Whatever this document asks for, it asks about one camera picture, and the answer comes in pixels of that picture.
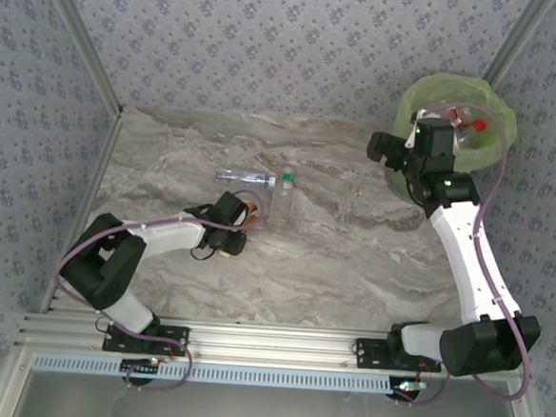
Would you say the red-capped bottle red green label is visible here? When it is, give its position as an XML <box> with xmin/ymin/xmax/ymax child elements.
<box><xmin>451</xmin><ymin>106</ymin><xmax>489</xmax><ymax>150</ymax></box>

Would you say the green-lined trash bin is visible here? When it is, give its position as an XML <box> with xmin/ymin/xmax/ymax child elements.
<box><xmin>388</xmin><ymin>68</ymin><xmax>522</xmax><ymax>177</ymax></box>

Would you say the clear bottle blue label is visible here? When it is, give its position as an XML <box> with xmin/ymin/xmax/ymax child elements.
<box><xmin>211</xmin><ymin>164</ymin><xmax>278</xmax><ymax>191</ymax></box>

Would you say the clear bottle green cap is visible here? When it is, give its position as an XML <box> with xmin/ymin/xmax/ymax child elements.
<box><xmin>268</xmin><ymin>169</ymin><xmax>299</xmax><ymax>229</ymax></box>

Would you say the aluminium cross beam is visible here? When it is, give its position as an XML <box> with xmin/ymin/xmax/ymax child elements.
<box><xmin>15</xmin><ymin>307</ymin><xmax>535</xmax><ymax>384</ymax></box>

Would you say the small circuit board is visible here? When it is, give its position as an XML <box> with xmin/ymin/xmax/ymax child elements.
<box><xmin>120</xmin><ymin>355</ymin><xmax>163</xmax><ymax>374</ymax></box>
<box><xmin>388</xmin><ymin>376</ymin><xmax>428</xmax><ymax>401</ymax></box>

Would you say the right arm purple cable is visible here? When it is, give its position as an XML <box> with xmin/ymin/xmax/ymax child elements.
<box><xmin>390</xmin><ymin>99</ymin><xmax>551</xmax><ymax>416</ymax></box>

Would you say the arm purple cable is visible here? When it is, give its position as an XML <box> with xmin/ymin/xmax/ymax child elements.
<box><xmin>46</xmin><ymin>176</ymin><xmax>266</xmax><ymax>399</ymax></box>
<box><xmin>390</xmin><ymin>99</ymin><xmax>551</xmax><ymax>416</ymax></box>

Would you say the aluminium table side rail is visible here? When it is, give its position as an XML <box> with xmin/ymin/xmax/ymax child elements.
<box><xmin>39</xmin><ymin>101</ymin><xmax>127</xmax><ymax>320</ymax></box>

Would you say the aluminium corner post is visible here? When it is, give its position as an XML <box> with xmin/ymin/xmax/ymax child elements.
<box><xmin>482</xmin><ymin>0</ymin><xmax>556</xmax><ymax>90</ymax></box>
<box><xmin>25</xmin><ymin>0</ymin><xmax>134</xmax><ymax>116</ymax></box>

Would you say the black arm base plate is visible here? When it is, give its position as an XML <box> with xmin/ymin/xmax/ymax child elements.
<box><xmin>101</xmin><ymin>320</ymin><xmax>191</xmax><ymax>359</ymax></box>
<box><xmin>351</xmin><ymin>336</ymin><xmax>445</xmax><ymax>376</ymax></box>

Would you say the pale blue slotted cable duct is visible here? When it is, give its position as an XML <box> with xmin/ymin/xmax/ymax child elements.
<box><xmin>30</xmin><ymin>348</ymin><xmax>391</xmax><ymax>398</ymax></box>

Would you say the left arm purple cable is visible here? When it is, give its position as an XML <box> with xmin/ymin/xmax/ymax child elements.
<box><xmin>46</xmin><ymin>176</ymin><xmax>266</xmax><ymax>399</ymax></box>

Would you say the grey metal lower frame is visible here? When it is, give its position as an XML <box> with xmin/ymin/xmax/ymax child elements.
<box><xmin>0</xmin><ymin>344</ymin><xmax>551</xmax><ymax>417</ymax></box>

